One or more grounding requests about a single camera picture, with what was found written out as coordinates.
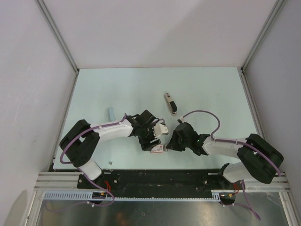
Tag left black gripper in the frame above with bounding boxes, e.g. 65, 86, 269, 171
138, 123, 161, 151

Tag red white staple box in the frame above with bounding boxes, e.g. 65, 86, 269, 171
150, 145, 168, 153

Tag beige deli stapler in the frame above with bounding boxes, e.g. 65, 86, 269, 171
164, 93, 177, 116

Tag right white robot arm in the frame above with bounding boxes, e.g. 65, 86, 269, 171
166, 122, 284, 189

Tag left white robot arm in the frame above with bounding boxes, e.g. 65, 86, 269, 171
59, 110, 168, 188

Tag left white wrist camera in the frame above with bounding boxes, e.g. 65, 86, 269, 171
153, 123, 169, 138

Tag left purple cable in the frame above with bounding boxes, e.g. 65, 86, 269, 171
60, 113, 165, 208

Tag purple cable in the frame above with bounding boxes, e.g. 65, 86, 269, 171
178, 110, 283, 221
60, 113, 165, 208

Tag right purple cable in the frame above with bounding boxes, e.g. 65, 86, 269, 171
178, 110, 283, 221

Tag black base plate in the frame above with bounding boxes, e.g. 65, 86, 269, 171
77, 169, 242, 192

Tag grey cable duct rail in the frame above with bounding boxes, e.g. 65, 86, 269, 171
43, 187, 221, 202

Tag aluminium frame rails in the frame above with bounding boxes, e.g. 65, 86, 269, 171
29, 67, 301, 226

